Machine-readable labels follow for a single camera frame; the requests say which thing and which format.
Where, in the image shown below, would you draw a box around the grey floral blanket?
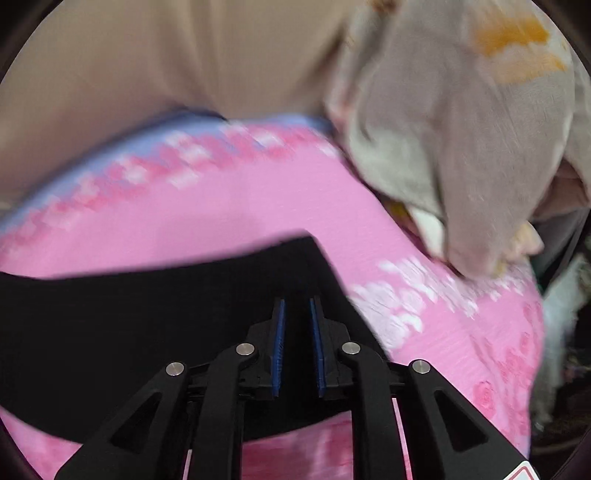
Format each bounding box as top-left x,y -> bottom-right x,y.
325,1 -> 590,279

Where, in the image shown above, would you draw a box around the beige curtain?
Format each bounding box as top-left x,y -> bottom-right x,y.
1,1 -> 356,208

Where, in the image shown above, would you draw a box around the black pants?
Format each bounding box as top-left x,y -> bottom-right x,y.
1,237 -> 380,443

